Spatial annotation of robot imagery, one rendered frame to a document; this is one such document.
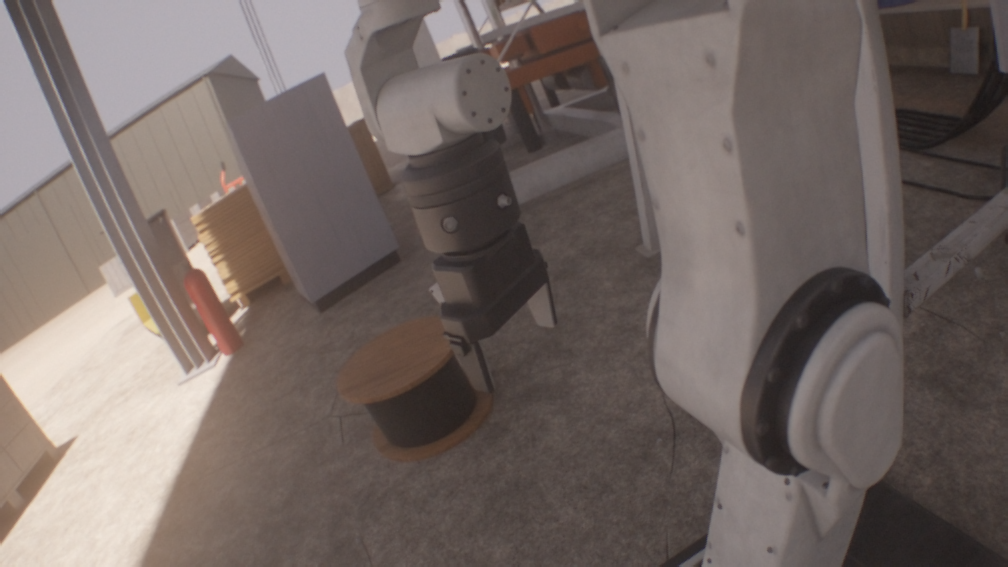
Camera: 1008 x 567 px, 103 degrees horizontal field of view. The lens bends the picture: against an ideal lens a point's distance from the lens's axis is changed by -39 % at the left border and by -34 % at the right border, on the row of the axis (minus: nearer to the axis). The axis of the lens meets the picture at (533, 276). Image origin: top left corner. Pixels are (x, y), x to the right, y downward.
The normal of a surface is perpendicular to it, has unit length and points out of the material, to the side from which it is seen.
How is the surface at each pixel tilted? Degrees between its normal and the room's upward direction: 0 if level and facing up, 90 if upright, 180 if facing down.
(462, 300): 90
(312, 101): 90
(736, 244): 81
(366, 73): 97
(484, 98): 97
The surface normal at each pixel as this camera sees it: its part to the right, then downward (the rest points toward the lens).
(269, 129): 0.56, 0.12
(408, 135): -0.55, 0.52
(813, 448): 0.36, 0.25
